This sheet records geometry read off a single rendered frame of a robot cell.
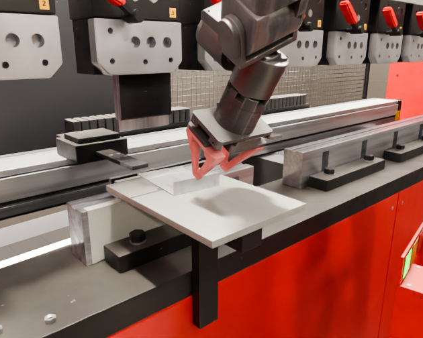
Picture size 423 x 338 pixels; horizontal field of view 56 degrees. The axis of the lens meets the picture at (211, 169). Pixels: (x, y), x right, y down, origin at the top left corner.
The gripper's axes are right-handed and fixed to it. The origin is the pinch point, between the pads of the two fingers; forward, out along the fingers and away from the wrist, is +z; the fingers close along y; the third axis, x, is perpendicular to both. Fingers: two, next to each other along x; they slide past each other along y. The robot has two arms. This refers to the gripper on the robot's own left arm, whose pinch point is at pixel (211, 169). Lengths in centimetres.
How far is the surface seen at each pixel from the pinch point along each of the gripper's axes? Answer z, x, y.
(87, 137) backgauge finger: 19.1, -30.4, 3.1
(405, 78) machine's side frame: 36, -54, -214
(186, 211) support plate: 2.0, 4.4, 7.0
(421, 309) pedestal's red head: 14.7, 33.3, -33.6
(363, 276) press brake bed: 37, 21, -55
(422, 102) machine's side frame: 41, -37, -214
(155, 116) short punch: 3.5, -16.9, -1.2
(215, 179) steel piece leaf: 3.7, -0.5, -3.0
